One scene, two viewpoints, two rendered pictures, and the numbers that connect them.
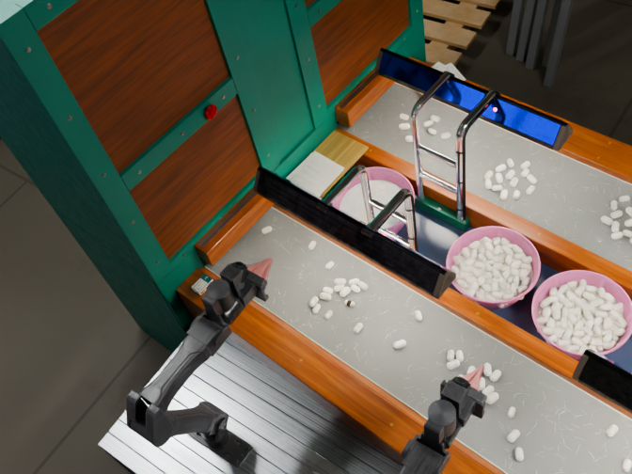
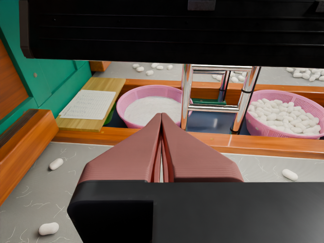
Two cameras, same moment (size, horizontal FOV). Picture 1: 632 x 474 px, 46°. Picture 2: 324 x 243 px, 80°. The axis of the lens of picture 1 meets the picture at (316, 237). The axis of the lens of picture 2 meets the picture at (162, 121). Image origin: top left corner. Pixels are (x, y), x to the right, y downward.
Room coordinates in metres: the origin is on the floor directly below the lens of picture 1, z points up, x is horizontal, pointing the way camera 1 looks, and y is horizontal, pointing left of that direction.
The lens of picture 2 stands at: (1.06, 0.20, 1.14)
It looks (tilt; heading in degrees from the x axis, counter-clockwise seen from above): 38 degrees down; 312
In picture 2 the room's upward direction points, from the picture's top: straight up
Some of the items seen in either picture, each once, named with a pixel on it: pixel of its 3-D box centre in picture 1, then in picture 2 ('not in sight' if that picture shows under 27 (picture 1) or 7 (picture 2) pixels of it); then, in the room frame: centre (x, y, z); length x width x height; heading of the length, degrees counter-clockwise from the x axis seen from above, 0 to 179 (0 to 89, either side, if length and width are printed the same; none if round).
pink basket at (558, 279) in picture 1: (580, 319); not in sight; (0.89, -0.64, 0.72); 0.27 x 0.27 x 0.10
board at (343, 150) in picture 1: (320, 170); (94, 99); (1.64, -0.07, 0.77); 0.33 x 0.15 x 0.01; 127
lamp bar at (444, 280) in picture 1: (346, 224); (250, 30); (1.16, -0.09, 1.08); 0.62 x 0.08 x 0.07; 37
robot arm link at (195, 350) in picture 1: (179, 379); not in sight; (0.87, 0.41, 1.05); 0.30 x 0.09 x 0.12; 133
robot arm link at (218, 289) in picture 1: (213, 310); not in sight; (0.99, 0.29, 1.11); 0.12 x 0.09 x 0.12; 133
